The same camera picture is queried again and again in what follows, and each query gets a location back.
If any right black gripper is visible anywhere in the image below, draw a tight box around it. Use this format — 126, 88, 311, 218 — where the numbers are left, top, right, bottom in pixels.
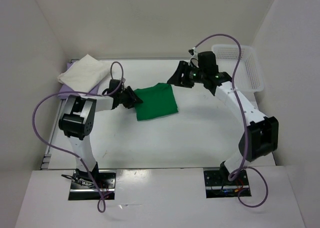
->
167, 60, 207, 88

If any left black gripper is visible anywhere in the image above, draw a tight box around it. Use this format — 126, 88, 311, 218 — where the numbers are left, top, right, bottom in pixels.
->
117, 86, 143, 109

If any green t shirt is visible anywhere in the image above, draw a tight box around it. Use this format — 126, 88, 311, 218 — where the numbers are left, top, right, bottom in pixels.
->
134, 83, 179, 121

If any cream white t shirt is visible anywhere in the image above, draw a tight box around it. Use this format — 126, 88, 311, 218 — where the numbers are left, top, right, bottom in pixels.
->
57, 54, 110, 93

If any purple t shirt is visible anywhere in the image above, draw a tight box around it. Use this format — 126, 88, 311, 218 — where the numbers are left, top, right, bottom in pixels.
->
57, 61, 101, 101

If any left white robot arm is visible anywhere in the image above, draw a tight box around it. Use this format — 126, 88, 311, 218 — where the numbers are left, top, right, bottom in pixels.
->
58, 79, 143, 188

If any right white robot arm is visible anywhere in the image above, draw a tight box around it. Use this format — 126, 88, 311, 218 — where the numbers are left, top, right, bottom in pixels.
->
167, 51, 279, 184

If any white plastic basket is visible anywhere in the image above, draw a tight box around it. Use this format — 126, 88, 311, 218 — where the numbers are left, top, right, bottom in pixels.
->
211, 44, 264, 93

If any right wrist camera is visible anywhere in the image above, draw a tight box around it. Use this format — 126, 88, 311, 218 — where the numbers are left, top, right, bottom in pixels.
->
188, 47, 198, 57

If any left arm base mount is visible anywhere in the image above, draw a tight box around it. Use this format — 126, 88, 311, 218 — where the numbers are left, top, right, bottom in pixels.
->
61, 169, 116, 201

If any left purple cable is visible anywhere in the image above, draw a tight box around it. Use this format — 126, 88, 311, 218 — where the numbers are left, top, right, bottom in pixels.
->
31, 61, 126, 212

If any purple cable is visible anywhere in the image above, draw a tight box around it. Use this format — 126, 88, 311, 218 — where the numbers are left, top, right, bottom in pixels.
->
193, 34, 270, 208
31, 61, 126, 212

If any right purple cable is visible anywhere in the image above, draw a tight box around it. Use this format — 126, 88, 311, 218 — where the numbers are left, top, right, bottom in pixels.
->
193, 34, 270, 208

